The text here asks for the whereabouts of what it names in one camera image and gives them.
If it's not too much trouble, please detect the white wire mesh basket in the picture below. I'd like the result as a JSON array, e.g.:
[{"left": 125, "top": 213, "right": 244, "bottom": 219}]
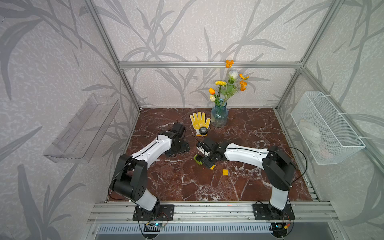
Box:
[{"left": 291, "top": 92, "right": 366, "bottom": 165}]

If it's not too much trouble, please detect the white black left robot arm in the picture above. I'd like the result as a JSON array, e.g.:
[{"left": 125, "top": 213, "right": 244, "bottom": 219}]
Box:
[{"left": 108, "top": 131, "right": 190, "bottom": 212}]

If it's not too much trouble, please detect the white cloth in basket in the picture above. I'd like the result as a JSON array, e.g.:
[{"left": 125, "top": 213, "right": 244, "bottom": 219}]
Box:
[{"left": 299, "top": 120, "right": 322, "bottom": 152}]

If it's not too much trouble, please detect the yellow white work glove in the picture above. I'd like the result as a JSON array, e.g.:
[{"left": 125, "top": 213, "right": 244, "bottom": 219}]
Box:
[{"left": 190, "top": 112, "right": 211, "bottom": 137}]

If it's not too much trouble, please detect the aluminium front rail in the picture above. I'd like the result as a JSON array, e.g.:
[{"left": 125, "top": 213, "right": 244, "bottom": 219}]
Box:
[{"left": 87, "top": 201, "right": 340, "bottom": 224}]

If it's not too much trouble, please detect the long green lego brick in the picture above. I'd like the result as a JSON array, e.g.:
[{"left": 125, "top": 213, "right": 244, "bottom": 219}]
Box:
[{"left": 194, "top": 154, "right": 203, "bottom": 165}]

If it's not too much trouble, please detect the right controller circuit board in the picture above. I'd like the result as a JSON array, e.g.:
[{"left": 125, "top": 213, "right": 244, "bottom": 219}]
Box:
[{"left": 270, "top": 223, "right": 291, "bottom": 232}]

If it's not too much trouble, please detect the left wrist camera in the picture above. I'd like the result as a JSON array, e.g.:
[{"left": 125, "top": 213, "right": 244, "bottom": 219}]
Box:
[{"left": 171, "top": 122, "right": 186, "bottom": 139}]

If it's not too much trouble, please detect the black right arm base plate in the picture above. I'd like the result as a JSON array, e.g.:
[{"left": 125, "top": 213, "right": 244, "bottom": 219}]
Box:
[{"left": 252, "top": 202, "right": 296, "bottom": 221}]

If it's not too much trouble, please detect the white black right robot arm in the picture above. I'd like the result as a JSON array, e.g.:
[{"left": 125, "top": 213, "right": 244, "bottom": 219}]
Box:
[{"left": 197, "top": 142, "right": 296, "bottom": 211}]

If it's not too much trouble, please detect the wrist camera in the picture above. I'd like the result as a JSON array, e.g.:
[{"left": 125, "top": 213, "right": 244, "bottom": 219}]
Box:
[
  {"left": 196, "top": 138, "right": 219, "bottom": 156},
  {"left": 171, "top": 122, "right": 186, "bottom": 139}
]

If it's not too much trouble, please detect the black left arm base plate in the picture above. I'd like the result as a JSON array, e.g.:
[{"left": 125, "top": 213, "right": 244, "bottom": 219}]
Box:
[{"left": 133, "top": 204, "right": 175, "bottom": 221}]

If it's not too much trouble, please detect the blue glass vase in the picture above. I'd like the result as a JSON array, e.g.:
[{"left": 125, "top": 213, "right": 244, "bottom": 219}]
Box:
[{"left": 211, "top": 100, "right": 229, "bottom": 128}]

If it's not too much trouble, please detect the left controller circuit board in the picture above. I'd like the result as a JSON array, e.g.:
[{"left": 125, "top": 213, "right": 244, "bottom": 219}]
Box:
[{"left": 146, "top": 223, "right": 167, "bottom": 228}]

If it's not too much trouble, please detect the clear acrylic wall shelf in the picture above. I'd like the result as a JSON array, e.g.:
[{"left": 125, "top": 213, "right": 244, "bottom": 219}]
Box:
[{"left": 43, "top": 94, "right": 121, "bottom": 164}]

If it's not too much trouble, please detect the controller circuit board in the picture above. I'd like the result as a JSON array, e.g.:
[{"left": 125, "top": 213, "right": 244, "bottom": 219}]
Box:
[
  {"left": 270, "top": 223, "right": 291, "bottom": 232},
  {"left": 146, "top": 223, "right": 167, "bottom": 228}
]

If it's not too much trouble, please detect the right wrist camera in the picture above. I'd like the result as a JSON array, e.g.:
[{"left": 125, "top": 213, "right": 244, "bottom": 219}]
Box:
[{"left": 196, "top": 138, "right": 219, "bottom": 156}]

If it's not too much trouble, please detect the artificial flower bouquet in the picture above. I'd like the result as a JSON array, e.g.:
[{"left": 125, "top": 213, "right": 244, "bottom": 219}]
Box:
[{"left": 209, "top": 60, "right": 249, "bottom": 107}]

